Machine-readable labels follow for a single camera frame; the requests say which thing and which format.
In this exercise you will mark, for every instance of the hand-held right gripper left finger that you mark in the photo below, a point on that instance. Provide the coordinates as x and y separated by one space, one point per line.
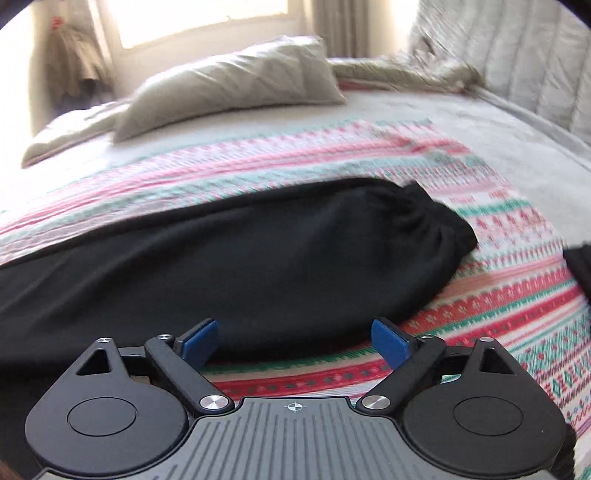
203 342

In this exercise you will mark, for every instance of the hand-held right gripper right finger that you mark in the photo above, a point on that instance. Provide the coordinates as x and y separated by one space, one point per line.
390 344

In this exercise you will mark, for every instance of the black pants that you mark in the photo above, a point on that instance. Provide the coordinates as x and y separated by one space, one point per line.
231 277

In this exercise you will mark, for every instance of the red green patterned blanket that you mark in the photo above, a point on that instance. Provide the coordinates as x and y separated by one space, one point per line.
508 277

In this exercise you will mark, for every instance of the dark cloth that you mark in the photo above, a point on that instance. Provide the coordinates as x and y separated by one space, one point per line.
579 270

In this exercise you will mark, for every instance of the grey bed sheet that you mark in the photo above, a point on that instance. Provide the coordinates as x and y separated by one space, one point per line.
461 120

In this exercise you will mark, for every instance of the folded beige quilt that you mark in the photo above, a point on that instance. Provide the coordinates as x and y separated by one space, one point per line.
69 138

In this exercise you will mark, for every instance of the beige pillow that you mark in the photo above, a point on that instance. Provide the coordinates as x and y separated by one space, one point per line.
231 83

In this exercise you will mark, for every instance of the crumpled beige quilt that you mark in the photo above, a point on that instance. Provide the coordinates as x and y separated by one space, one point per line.
406 71

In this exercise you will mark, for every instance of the hanging khaki coat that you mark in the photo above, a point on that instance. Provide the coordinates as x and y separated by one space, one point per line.
76 60

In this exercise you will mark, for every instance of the white quilted headboard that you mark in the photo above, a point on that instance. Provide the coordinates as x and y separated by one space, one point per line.
531 60

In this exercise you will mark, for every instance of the bright window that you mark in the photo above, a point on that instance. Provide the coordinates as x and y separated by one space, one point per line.
203 21

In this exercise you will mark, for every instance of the grey curtain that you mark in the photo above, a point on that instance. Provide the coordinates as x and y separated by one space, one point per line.
337 23

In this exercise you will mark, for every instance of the red hanging ornament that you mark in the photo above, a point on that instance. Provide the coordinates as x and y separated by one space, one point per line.
57 22

